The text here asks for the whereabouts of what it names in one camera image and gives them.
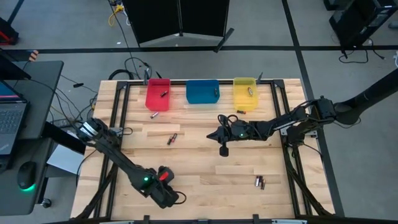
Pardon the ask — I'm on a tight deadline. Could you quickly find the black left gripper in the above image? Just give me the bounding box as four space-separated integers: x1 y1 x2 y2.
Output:
132 167 180 210

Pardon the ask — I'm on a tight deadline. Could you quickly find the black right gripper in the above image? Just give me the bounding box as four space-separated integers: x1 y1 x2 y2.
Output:
206 120 257 143

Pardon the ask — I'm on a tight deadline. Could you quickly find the yellow plastic bin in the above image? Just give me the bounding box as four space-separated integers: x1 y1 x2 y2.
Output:
233 77 259 113

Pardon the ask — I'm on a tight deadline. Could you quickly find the blue plastic bin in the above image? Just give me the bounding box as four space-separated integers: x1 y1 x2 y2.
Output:
185 79 221 105

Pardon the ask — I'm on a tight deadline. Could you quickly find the red plastic bin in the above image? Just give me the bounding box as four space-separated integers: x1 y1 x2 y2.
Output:
145 77 172 112

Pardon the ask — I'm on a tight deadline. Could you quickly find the white flat panel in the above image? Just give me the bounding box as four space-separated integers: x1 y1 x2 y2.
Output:
46 144 87 175

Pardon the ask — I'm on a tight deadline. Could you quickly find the black folding partition screen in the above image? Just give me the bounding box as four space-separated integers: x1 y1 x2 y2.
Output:
121 0 236 54

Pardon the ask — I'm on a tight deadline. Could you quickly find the black computer mouse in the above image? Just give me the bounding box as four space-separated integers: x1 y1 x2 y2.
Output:
16 161 38 192

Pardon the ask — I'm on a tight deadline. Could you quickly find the black pole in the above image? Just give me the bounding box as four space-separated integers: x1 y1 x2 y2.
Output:
330 67 398 126

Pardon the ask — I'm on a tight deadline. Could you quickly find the black desk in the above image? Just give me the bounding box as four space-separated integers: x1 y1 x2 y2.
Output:
0 60 65 216

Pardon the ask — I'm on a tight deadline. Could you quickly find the grey laptop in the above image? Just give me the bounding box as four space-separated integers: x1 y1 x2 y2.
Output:
0 79 31 158

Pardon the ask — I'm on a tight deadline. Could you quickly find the black equipment rack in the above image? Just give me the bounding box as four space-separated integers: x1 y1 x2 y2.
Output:
323 0 398 50

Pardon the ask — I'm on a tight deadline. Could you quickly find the black desk monitor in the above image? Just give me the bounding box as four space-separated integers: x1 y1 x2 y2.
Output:
0 48 32 81

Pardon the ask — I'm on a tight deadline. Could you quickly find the red and black case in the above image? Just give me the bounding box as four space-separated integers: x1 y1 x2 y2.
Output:
0 17 20 47

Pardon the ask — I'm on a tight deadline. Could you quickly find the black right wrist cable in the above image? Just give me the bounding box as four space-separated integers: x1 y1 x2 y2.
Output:
216 113 239 128

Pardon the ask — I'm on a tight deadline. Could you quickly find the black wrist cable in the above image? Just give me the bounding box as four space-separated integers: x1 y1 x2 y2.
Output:
172 190 188 205
216 113 239 128

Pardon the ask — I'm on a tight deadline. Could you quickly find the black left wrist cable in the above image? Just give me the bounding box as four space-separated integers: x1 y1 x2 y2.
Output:
172 190 188 205

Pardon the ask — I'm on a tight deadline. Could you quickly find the black aluminium table frame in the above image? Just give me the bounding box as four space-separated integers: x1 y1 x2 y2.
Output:
70 78 346 224

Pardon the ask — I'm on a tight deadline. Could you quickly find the coiled black floor cable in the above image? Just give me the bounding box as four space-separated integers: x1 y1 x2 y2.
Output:
108 57 153 81

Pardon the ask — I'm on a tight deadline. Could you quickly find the black floor power cable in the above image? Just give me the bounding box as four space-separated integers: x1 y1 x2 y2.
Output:
338 39 386 65

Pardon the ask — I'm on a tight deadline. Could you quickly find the yellow cable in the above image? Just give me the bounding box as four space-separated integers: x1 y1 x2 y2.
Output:
107 4 126 27

